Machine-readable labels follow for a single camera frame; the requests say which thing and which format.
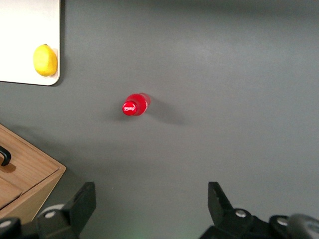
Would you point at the yellow lemon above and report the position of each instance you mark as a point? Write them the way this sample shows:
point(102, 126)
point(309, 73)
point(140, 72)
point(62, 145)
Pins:
point(45, 61)

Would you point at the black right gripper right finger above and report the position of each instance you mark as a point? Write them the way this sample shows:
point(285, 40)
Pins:
point(224, 221)

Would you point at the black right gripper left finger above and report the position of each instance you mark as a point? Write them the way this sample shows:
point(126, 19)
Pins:
point(67, 219)

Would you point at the beige plastic tray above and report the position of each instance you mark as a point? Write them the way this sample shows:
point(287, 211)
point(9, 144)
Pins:
point(20, 25)

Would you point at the small red cola bottle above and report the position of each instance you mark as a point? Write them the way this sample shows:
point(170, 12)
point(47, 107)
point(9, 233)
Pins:
point(134, 105)

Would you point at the wooden drawer cabinet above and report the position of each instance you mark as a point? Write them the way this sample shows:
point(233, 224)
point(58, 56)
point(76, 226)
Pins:
point(37, 199)

